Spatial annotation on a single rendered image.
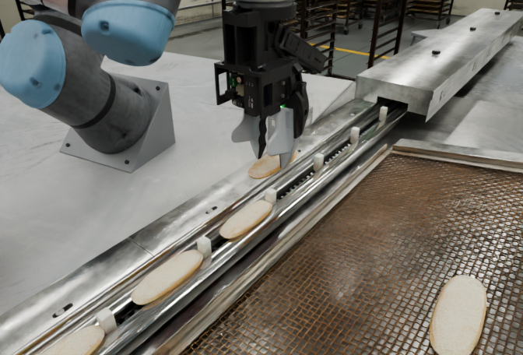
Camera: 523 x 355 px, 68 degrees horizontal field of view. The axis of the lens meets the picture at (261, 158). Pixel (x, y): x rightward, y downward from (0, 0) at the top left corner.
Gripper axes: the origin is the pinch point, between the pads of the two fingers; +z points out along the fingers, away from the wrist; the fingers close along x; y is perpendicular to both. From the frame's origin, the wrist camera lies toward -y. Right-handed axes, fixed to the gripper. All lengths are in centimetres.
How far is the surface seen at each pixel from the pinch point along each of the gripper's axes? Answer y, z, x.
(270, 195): 0.5, 7.1, -0.2
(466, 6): -701, 76, -125
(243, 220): 6.8, 7.9, -0.1
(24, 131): 10, 12, -63
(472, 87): -86, 13, 9
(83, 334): 30.1, 7.9, -1.2
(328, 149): -20.4, 8.9, -2.2
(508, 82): -98, 13, 17
